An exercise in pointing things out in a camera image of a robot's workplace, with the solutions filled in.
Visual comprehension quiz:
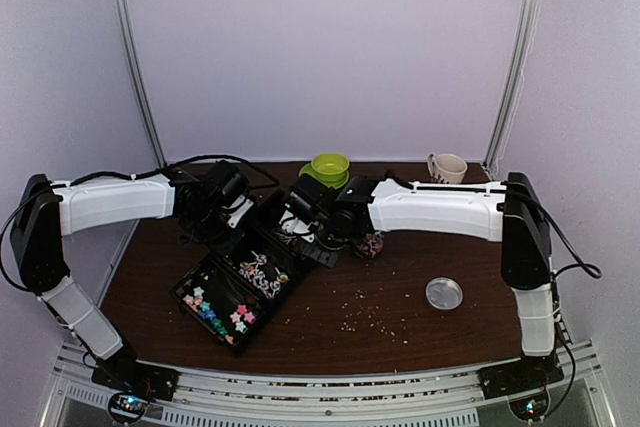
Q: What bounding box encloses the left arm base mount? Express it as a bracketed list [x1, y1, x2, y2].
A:
[86, 342, 180, 426]

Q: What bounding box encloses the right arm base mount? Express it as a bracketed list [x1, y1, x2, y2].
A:
[477, 356, 565, 424]

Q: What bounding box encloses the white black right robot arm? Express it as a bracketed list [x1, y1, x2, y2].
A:
[279, 173, 555, 389]

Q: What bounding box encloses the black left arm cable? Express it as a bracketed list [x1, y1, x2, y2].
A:
[0, 154, 281, 298]

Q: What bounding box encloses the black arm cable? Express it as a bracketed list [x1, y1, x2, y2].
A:
[0, 154, 281, 298]
[384, 169, 604, 279]

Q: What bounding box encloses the clear plastic jar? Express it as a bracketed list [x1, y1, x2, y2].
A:
[352, 231, 384, 259]

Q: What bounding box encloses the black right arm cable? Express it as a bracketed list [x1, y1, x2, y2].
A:
[384, 169, 604, 279]

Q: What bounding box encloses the left aluminium frame post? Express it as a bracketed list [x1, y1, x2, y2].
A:
[113, 0, 167, 166]

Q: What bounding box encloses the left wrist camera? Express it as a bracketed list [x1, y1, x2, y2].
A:
[223, 195, 255, 229]

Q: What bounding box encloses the front aluminium rail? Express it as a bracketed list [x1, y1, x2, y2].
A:
[36, 354, 621, 426]

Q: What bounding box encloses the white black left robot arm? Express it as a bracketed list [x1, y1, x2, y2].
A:
[3, 160, 255, 391]

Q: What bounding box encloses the aluminium frame post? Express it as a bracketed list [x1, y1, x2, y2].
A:
[482, 0, 540, 179]
[113, 0, 167, 166]

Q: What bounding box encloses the right aluminium frame post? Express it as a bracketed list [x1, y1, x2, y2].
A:
[482, 0, 540, 179]

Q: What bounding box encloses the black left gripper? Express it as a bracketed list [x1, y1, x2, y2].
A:
[186, 205, 248, 260]

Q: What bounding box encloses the green bowl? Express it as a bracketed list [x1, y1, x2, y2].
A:
[310, 153, 350, 186]

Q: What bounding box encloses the coral pattern ceramic mug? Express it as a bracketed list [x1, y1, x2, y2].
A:
[426, 153, 468, 184]

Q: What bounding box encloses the silver jar lid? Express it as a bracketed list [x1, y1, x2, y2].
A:
[425, 277, 463, 311]

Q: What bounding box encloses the black three-compartment candy tray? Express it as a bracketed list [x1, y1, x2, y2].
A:
[169, 191, 321, 359]

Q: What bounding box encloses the green saucer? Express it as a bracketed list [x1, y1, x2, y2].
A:
[298, 163, 316, 178]

